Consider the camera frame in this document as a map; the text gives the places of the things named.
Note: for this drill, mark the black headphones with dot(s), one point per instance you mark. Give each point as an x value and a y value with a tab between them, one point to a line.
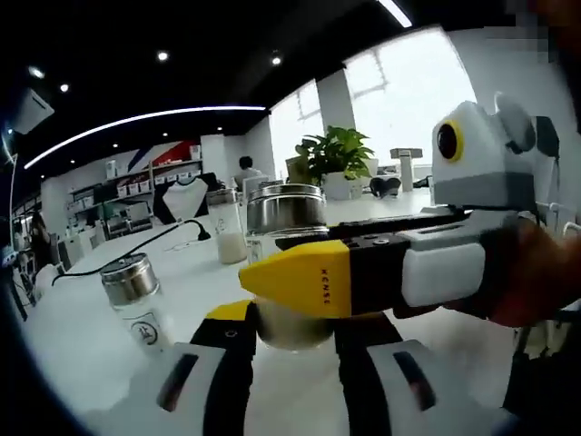
386	187

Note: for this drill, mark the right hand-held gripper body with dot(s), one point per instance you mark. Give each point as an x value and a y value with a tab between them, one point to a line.
485	159

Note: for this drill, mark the metal storage shelf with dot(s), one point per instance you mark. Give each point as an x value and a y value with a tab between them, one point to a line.
136	181

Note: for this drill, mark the white canister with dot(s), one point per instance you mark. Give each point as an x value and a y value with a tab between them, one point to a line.
195	152
111	168

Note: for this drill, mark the person's right hand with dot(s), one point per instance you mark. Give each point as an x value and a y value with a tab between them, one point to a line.
531	272

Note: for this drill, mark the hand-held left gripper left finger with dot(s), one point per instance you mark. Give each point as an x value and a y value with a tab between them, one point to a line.
195	372

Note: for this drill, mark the white black-sleeved shirt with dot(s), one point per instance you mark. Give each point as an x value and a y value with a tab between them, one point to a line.
181	200

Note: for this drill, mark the green leafy plant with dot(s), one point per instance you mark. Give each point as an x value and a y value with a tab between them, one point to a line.
336	150

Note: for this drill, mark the round ceiling spotlight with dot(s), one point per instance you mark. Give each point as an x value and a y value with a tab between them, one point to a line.
64	87
162	56
276	59

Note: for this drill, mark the row of white storage boxes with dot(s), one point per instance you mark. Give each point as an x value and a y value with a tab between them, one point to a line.
154	184

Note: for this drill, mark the curved linear ceiling light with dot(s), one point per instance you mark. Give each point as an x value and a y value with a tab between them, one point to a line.
136	119

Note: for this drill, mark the ceiling air vent panel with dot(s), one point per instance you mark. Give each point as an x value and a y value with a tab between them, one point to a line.
34	111

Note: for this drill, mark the brown cardboard box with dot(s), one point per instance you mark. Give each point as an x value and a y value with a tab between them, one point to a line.
297	170

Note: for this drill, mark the glass seasoning bottle white powder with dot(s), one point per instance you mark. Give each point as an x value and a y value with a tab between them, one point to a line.
286	213
136	300

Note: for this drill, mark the white plant pot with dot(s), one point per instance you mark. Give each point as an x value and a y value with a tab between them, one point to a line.
345	186

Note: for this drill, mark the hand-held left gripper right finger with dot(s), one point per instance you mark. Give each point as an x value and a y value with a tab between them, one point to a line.
386	377

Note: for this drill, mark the straight linear ceiling light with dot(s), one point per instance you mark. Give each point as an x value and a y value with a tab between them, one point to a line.
395	11

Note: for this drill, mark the tall seasoning bottle white contents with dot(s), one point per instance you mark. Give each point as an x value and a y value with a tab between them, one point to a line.
229	245

